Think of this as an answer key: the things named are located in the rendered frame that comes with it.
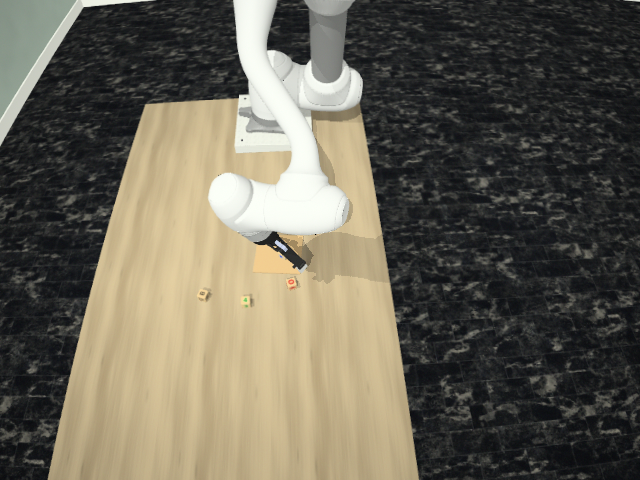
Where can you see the tan flat mat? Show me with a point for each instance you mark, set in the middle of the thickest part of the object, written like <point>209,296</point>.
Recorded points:
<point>267,260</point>

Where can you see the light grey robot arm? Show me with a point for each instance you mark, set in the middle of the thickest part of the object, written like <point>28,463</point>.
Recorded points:
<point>303,202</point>

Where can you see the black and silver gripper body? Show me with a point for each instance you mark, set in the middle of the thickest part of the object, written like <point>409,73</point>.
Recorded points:
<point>270,239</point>

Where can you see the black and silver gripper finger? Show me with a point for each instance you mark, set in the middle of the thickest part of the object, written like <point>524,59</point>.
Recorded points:
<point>290,254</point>

